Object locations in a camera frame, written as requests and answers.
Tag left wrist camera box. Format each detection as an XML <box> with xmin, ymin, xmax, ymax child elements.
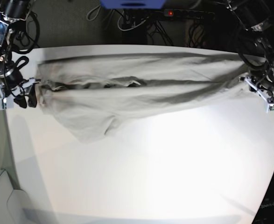
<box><xmin>265</xmin><ymin>103</ymin><xmax>274</xmax><ymax>113</ymax></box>

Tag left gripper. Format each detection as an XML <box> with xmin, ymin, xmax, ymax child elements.
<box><xmin>239</xmin><ymin>74</ymin><xmax>274</xmax><ymax>104</ymax></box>

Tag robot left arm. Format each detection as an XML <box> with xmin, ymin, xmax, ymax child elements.
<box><xmin>225</xmin><ymin>0</ymin><xmax>274</xmax><ymax>105</ymax></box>

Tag black power strip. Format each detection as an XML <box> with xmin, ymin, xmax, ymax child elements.
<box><xmin>163</xmin><ymin>9</ymin><xmax>215</xmax><ymax>20</ymax></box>

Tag light grey t-shirt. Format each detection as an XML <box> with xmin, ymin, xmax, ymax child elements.
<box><xmin>36</xmin><ymin>52</ymin><xmax>248</xmax><ymax>142</ymax></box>

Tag grey side cabinet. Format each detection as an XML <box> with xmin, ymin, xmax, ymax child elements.
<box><xmin>0</xmin><ymin>170</ymin><xmax>28</xmax><ymax>224</ymax></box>

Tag blue box overhead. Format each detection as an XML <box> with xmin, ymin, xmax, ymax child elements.
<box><xmin>100</xmin><ymin>0</ymin><xmax>166</xmax><ymax>9</ymax></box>

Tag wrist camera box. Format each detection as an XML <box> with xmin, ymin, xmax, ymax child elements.
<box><xmin>0</xmin><ymin>96</ymin><xmax>14</xmax><ymax>111</ymax></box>
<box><xmin>265</xmin><ymin>103</ymin><xmax>274</xmax><ymax>113</ymax></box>

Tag white cable loop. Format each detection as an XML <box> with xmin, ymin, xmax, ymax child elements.
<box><xmin>117</xmin><ymin>9</ymin><xmax>149</xmax><ymax>32</ymax></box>

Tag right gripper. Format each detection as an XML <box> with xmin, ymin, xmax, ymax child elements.
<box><xmin>0</xmin><ymin>78</ymin><xmax>41</xmax><ymax>109</ymax></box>

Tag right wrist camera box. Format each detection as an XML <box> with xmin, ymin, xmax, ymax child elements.
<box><xmin>0</xmin><ymin>96</ymin><xmax>14</xmax><ymax>111</ymax></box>

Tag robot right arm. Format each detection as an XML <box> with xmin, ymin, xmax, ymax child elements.
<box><xmin>0</xmin><ymin>0</ymin><xmax>40</xmax><ymax>110</ymax></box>

